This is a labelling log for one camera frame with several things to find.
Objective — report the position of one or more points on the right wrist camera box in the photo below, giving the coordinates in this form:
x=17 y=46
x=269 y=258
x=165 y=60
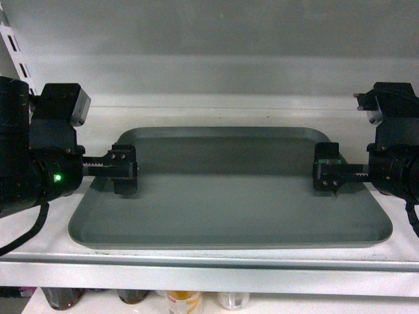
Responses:
x=388 y=100

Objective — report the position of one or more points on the white slotted shelf upright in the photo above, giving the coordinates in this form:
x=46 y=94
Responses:
x=13 y=64

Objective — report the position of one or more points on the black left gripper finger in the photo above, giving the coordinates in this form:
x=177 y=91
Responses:
x=123 y=177
x=118 y=156

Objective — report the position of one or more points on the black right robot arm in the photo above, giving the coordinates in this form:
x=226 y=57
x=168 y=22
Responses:
x=392 y=167

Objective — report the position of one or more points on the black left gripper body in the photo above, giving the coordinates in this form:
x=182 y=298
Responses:
x=53 y=146

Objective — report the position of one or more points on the white label drink bottle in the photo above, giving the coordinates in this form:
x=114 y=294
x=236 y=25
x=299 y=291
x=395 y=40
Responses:
x=233 y=300

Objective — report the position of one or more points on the dark brown drink bottle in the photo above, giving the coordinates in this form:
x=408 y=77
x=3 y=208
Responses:
x=62 y=298

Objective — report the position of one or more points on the grey rectangular serving tray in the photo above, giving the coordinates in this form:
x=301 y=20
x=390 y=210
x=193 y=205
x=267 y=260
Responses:
x=226 y=188

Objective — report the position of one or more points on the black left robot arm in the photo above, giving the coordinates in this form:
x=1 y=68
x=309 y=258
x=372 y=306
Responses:
x=20 y=176

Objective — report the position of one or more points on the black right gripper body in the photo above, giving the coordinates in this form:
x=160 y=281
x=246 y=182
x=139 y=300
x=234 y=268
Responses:
x=393 y=157

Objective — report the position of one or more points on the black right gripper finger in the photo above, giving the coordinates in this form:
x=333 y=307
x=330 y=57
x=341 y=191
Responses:
x=327 y=158
x=331 y=177

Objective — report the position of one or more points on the orange label drink bottle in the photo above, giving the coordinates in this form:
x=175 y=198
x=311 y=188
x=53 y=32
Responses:
x=189 y=302

